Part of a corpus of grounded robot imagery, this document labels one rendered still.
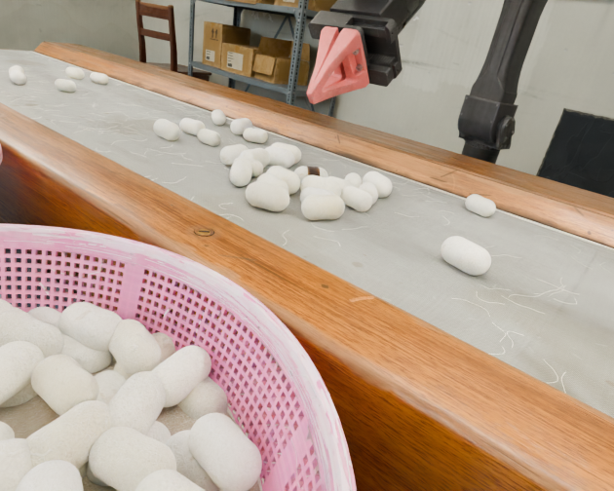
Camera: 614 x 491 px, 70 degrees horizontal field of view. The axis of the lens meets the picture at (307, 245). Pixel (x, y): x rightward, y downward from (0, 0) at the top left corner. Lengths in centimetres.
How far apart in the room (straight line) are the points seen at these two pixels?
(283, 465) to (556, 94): 238
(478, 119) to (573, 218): 35
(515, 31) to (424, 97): 193
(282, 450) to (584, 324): 22
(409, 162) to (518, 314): 29
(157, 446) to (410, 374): 10
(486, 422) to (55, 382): 16
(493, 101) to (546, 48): 171
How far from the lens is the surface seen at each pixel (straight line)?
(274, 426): 18
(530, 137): 250
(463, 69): 264
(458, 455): 18
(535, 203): 52
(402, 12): 56
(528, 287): 35
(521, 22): 82
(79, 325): 23
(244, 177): 41
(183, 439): 19
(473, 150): 85
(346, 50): 50
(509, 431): 18
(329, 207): 36
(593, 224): 51
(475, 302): 30
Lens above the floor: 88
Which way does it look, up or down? 26 degrees down
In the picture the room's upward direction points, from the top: 10 degrees clockwise
